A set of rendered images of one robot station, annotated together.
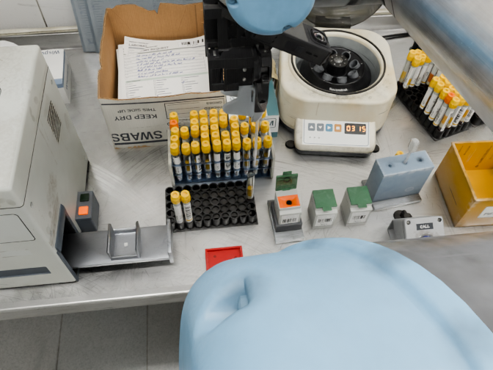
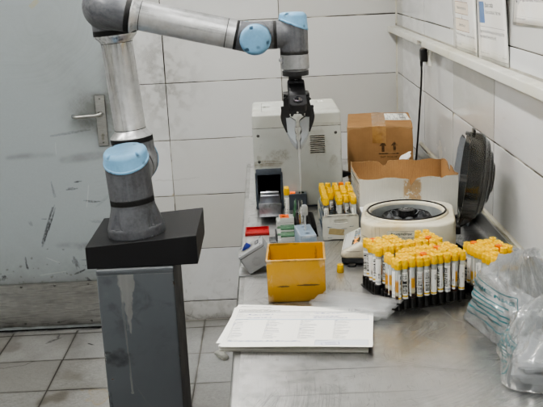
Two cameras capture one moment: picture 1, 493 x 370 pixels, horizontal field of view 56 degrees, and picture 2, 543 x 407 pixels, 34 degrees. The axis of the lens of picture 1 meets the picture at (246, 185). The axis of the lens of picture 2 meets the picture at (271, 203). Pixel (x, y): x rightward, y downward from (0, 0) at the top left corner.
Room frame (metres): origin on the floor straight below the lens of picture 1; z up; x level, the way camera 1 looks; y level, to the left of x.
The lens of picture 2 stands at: (0.76, -2.41, 1.59)
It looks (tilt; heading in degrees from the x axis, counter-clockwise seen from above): 14 degrees down; 98
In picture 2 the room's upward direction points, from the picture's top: 3 degrees counter-clockwise
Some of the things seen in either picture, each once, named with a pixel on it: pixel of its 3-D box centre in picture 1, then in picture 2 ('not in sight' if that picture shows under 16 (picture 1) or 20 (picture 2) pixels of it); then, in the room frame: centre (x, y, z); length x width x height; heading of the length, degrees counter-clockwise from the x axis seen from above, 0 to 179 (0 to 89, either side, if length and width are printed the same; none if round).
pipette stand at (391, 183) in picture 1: (397, 178); (305, 249); (0.52, -0.29, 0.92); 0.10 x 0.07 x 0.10; 105
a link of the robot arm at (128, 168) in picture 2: not in sight; (128, 170); (0.05, -0.18, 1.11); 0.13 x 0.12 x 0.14; 98
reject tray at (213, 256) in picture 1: (224, 264); (257, 231); (0.35, 0.03, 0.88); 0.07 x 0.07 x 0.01; 8
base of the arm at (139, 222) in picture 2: not in sight; (134, 214); (0.06, -0.19, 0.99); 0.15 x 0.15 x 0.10
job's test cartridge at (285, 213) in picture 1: (287, 209); (285, 227); (0.45, -0.08, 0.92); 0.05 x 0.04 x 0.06; 11
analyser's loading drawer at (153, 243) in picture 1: (112, 244); (270, 199); (0.36, 0.23, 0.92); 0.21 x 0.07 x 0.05; 98
